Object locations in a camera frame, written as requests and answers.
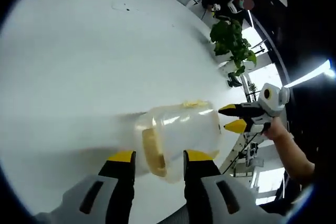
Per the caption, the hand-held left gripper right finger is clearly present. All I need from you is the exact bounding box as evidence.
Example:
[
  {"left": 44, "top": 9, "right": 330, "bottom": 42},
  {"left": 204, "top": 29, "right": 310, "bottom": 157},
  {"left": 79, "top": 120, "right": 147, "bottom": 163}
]
[{"left": 183, "top": 150, "right": 284, "bottom": 224}]

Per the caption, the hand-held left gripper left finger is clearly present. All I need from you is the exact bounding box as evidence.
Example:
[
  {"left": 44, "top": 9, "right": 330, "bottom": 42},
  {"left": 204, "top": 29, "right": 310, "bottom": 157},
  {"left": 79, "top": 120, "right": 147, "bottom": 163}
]
[{"left": 34, "top": 150, "right": 137, "bottom": 224}]

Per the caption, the clear container with yellow buckle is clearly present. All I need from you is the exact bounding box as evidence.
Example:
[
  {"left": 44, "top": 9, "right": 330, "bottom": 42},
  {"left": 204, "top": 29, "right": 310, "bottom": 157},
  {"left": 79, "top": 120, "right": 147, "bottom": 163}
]
[{"left": 133, "top": 100, "right": 224, "bottom": 184}]

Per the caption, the person's right hand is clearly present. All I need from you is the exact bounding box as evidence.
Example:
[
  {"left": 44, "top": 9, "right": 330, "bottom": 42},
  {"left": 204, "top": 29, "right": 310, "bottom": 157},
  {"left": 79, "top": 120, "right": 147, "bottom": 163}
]
[{"left": 264, "top": 116, "right": 295, "bottom": 141}]

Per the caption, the small black object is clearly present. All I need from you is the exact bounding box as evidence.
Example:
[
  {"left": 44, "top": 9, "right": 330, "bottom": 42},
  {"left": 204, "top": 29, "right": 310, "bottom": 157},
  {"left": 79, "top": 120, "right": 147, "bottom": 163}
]
[{"left": 227, "top": 72, "right": 244, "bottom": 88}]

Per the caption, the curved ceiling light strip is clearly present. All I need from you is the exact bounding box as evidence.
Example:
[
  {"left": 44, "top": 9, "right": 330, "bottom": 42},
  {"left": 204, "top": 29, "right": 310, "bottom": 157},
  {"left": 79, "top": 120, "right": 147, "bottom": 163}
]
[{"left": 285, "top": 60, "right": 331, "bottom": 88}]

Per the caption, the green potted plant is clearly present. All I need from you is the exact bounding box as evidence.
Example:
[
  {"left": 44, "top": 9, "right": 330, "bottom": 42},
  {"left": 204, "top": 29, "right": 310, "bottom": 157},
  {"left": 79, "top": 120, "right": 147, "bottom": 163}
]
[{"left": 209, "top": 19, "right": 258, "bottom": 77}]

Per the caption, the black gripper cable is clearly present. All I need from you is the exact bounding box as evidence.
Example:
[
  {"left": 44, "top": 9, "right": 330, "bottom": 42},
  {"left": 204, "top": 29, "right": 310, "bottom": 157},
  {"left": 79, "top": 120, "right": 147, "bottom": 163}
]
[{"left": 220, "top": 129, "right": 263, "bottom": 174}]

